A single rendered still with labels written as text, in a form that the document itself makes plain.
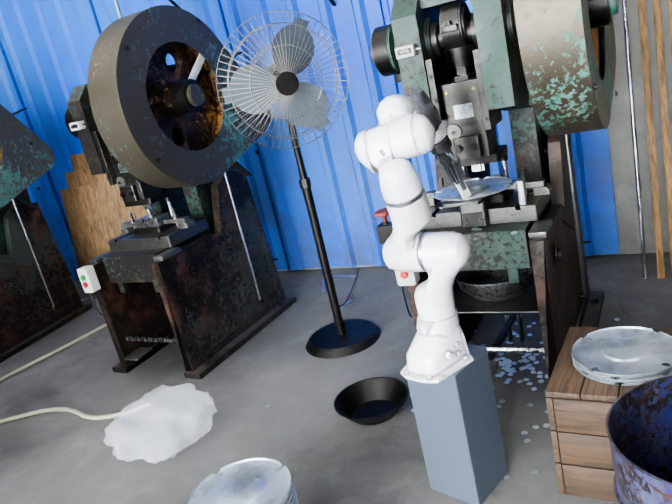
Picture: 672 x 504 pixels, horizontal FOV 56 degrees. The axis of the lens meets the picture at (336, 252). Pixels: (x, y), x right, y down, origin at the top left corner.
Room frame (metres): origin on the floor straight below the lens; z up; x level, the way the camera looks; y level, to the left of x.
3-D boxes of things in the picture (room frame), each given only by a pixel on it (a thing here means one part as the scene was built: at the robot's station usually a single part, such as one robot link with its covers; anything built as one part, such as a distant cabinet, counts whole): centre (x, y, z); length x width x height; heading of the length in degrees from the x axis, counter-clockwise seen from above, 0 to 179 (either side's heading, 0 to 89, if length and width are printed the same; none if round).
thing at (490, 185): (2.29, -0.55, 0.78); 0.29 x 0.29 x 0.01
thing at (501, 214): (2.40, -0.61, 0.68); 0.45 x 0.30 x 0.06; 59
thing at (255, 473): (1.48, 0.41, 0.31); 0.29 x 0.29 x 0.01
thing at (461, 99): (2.36, -0.59, 1.04); 0.17 x 0.15 x 0.30; 149
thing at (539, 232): (2.38, -0.92, 0.45); 0.92 x 0.12 x 0.90; 149
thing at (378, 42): (2.54, -0.41, 1.31); 0.22 x 0.12 x 0.22; 149
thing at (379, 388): (2.22, 0.00, 0.04); 0.30 x 0.30 x 0.07
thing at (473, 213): (2.25, -0.53, 0.72); 0.25 x 0.14 x 0.14; 149
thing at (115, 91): (3.59, 0.69, 0.87); 1.53 x 0.99 x 1.74; 147
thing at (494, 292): (2.40, -0.61, 0.36); 0.34 x 0.34 x 0.10
